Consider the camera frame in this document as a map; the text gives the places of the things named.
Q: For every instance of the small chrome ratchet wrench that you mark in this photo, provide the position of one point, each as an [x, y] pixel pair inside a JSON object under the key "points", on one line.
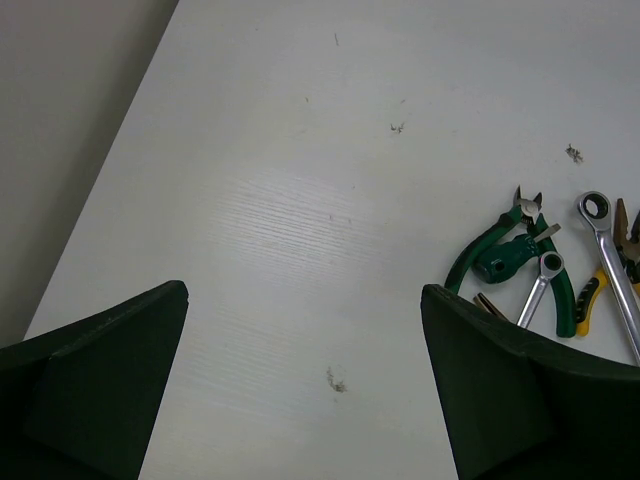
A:
{"points": [[550, 264]]}

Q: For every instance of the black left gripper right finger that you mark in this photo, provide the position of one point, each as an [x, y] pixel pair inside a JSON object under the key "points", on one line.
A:
{"points": [[518, 405]]}

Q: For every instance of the stubby green flathead screwdriver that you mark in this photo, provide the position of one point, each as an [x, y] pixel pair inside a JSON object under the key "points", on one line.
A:
{"points": [[501, 262]]}

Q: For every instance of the green diagonal cutting pliers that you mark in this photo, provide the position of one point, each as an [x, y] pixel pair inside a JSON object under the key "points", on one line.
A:
{"points": [[523, 214]]}

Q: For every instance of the yellow long-nose pliers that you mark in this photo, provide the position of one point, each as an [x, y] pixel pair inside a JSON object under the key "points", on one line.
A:
{"points": [[620, 265]]}

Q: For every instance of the small yellow needle-nose pliers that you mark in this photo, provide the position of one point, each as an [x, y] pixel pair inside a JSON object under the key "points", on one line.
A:
{"points": [[483, 302]]}

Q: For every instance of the large chrome ratchet wrench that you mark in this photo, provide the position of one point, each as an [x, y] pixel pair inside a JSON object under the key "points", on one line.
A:
{"points": [[607, 250]]}

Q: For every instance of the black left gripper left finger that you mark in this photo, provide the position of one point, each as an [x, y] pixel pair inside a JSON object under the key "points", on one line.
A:
{"points": [[81, 401]]}

